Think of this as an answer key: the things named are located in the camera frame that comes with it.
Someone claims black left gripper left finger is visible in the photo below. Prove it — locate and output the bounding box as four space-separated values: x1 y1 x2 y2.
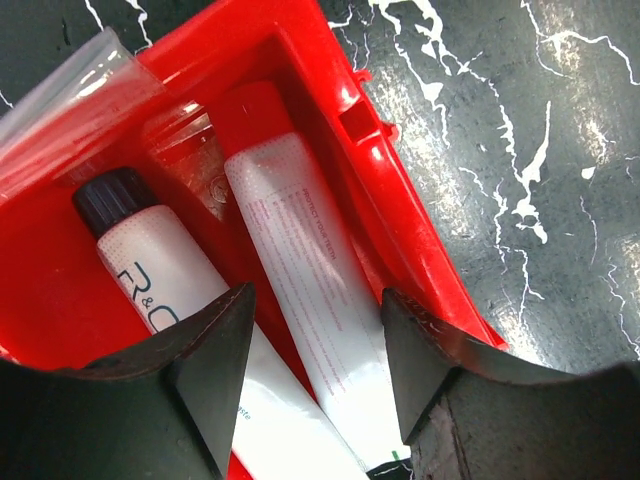
1 283 256 479

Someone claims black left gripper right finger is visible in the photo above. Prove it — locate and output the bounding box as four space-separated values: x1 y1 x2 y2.
381 288 639 479

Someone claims white toothpaste tube red cap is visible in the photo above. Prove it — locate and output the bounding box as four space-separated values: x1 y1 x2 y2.
209 81 410 469

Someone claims white toothpaste tube black cap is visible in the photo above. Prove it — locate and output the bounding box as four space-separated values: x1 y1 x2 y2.
72 167 366 479

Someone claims red plastic organizer bin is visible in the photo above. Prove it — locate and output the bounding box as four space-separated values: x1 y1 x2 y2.
0 0 510 480

